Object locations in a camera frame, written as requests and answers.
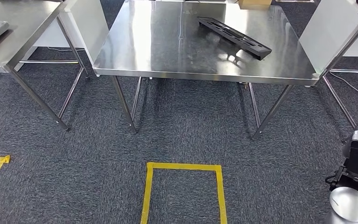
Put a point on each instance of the long black plastic panel part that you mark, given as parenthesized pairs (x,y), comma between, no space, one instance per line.
(237,38)

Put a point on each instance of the white cabinet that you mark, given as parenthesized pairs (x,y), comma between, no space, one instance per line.
(89,24)
(327,31)

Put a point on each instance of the cardboard box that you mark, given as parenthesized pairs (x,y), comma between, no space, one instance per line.
(254,3)

